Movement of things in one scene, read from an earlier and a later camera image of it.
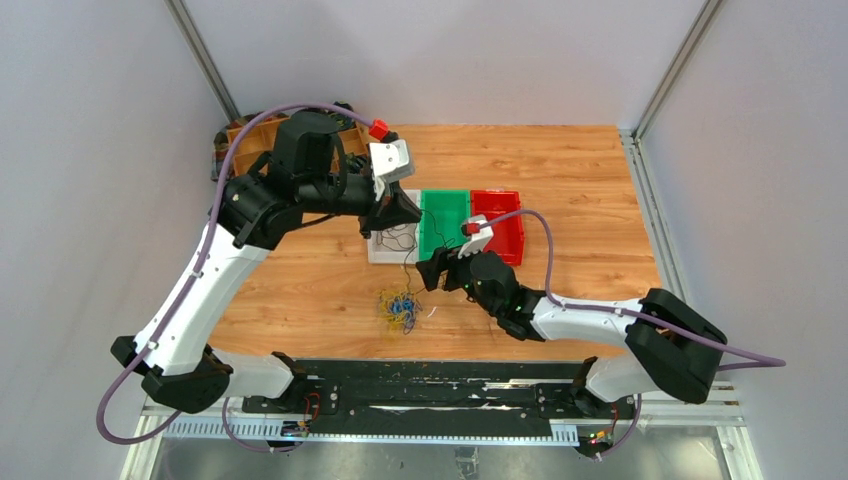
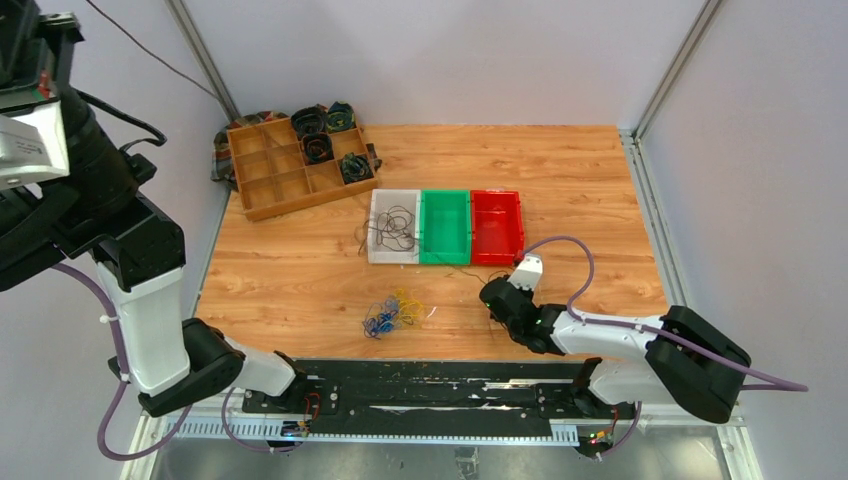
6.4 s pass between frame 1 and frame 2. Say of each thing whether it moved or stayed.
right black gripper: moved
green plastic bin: stayed
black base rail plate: stayed
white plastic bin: stayed
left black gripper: moved
